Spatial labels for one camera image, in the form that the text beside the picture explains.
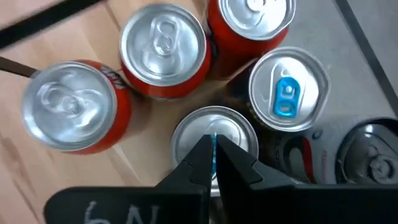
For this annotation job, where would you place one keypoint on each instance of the wooden shelf with black frame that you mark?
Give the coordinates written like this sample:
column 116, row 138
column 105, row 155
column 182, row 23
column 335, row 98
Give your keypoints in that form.
column 77, row 31

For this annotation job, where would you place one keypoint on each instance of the white Celsius can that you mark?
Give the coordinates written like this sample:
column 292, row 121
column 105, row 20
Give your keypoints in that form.
column 311, row 149

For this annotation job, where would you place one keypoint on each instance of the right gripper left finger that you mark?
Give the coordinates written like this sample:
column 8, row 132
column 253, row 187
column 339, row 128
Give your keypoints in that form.
column 196, row 171

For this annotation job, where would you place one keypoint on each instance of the blue silver Red Bull can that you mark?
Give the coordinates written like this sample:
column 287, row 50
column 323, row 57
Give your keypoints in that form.
column 289, row 88
column 192, row 130

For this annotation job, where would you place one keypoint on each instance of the red Fanta strawberry can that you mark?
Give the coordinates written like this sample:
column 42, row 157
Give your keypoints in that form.
column 163, row 46
column 248, row 31
column 68, row 105

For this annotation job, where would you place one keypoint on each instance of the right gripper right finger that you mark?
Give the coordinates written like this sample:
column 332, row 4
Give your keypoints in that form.
column 236, row 171

